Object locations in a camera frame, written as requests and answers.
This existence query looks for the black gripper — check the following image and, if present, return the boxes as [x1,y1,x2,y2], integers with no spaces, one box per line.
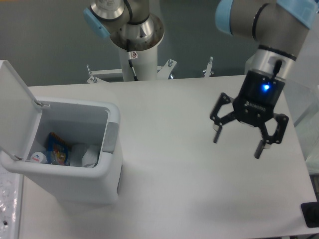
[209,71,289,159]

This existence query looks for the white tissue wrapper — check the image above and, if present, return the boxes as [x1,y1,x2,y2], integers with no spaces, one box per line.
[69,144,100,168]

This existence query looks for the clear plastic water bottle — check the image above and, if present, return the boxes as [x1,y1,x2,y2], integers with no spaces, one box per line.
[30,150,70,166]

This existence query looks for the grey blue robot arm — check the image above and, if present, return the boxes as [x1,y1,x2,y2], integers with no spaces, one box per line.
[83,0,319,158]

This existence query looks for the white trash can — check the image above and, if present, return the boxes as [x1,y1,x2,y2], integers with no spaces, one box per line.
[0,97,123,204]

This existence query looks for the white trash can lid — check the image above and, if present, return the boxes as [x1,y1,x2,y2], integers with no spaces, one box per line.
[0,60,46,161]

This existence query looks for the black device at edge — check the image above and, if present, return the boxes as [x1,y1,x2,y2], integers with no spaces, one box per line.
[301,202,319,228]

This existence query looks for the blue snack packet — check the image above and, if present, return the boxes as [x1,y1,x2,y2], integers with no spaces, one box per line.
[45,132,70,166]

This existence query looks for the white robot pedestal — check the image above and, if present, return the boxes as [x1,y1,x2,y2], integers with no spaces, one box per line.
[86,44,215,84]

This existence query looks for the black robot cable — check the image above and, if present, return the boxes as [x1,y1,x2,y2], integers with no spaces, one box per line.
[126,39,139,82]

